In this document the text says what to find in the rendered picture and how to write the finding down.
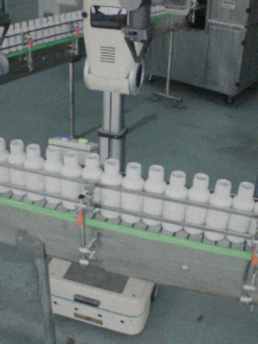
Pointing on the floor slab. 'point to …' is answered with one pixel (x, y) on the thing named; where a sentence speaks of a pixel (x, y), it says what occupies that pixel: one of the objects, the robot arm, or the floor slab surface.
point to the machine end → (212, 50)
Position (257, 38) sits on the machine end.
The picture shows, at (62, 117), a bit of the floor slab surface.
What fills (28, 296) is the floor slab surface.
